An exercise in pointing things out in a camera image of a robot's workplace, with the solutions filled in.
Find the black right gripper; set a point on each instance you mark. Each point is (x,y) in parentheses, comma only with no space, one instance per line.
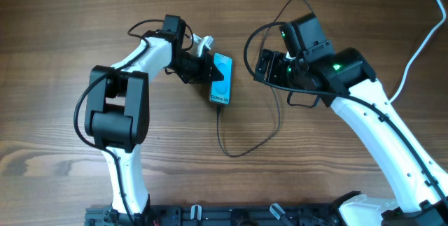
(277,59)

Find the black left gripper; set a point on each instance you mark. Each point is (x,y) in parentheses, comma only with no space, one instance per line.
(206,65)

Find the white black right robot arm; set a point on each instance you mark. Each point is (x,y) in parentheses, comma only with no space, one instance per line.
(346,83)

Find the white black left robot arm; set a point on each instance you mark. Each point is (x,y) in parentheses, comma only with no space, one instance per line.
(117,112)

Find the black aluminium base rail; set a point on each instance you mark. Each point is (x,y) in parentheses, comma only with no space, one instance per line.
(308,214)

